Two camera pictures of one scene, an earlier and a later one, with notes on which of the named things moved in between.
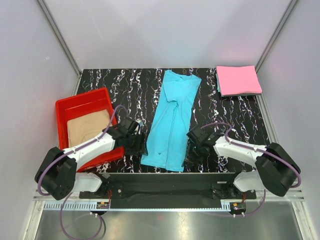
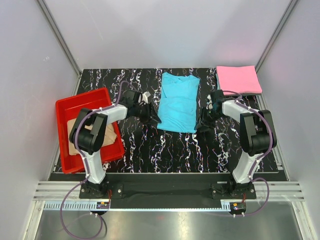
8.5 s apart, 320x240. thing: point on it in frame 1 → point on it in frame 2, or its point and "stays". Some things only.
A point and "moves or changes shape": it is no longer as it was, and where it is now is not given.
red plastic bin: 82,104 stays
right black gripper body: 194,155 → 209,117
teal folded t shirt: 217,83 stays
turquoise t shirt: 166,142 moves or changes shape
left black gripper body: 133,145 → 143,112
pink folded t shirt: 237,79 stays
